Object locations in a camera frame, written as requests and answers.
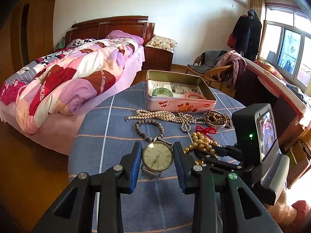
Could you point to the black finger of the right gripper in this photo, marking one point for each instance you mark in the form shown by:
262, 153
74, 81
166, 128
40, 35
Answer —
213, 161

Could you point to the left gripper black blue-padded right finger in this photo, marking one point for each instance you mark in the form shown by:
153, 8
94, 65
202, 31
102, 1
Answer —
223, 201

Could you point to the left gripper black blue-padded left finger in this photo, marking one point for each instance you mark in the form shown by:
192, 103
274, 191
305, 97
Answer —
72, 211

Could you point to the silver wrist watch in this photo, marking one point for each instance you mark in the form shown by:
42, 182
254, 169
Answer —
157, 157

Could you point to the pink plastic bangle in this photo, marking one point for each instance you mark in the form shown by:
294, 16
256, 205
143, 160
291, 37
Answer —
193, 95

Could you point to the green jade bangle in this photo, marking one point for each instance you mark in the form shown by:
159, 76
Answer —
161, 91

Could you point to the person's hand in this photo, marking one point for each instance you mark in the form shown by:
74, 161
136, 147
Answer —
294, 218

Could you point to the striped bedding by window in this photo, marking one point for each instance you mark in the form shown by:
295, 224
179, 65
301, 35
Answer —
278, 88

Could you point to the pink metal tin box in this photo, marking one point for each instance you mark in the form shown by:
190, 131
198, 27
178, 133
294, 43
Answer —
179, 105

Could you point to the paper leaflet in tin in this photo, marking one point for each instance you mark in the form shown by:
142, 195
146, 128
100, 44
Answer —
179, 90

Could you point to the blue plaid tablecloth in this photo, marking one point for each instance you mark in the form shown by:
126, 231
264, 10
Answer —
108, 132

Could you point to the wicker chair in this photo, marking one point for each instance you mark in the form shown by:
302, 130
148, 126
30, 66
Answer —
209, 75

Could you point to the clothes draped on chair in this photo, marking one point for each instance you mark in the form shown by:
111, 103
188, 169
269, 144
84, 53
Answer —
217, 58

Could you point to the hanging dark coats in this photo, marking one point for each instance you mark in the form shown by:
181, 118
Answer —
246, 35

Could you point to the dark wooden nightstand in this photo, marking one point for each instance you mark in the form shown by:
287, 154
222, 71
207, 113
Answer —
157, 59

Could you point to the wooden bed with headboard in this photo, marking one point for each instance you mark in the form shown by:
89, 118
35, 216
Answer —
58, 131

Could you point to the floral cushion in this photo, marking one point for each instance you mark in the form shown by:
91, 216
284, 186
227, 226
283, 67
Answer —
162, 43

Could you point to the patchwork pink quilt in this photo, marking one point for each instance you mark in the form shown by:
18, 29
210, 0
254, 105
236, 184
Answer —
65, 83

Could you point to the purple pillow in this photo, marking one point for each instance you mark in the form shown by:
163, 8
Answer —
120, 34

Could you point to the wooden wardrobe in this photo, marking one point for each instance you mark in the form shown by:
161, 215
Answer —
26, 35

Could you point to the window with frame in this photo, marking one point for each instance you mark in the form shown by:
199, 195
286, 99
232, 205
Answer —
285, 43

